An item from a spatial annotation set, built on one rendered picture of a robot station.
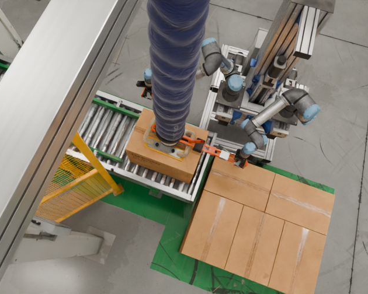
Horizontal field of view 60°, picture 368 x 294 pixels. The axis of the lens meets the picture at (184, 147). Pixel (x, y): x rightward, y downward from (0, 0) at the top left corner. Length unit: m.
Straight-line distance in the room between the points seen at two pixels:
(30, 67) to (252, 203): 2.71
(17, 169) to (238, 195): 2.68
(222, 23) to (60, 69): 4.06
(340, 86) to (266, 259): 2.46
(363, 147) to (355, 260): 1.29
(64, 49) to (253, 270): 2.72
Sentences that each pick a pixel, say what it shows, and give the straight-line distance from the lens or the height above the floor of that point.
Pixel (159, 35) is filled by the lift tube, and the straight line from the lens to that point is 1.30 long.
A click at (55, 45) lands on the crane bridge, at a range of 0.55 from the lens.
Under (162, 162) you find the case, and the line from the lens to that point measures 2.62.
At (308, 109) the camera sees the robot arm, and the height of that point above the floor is 1.62.
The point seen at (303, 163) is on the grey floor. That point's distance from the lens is 3.94.
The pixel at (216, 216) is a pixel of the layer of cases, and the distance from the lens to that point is 2.99.
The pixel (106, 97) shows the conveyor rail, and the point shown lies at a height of 0.59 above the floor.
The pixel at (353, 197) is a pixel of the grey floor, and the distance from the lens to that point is 4.12.
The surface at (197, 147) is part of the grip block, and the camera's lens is 2.51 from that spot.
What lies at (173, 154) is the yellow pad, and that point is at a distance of 2.61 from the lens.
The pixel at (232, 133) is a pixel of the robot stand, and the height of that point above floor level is 0.21.
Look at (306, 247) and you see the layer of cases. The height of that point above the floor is 0.54.
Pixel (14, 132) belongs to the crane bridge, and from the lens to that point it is 0.50.
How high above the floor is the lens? 3.48
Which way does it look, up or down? 72 degrees down
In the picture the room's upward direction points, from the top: 12 degrees clockwise
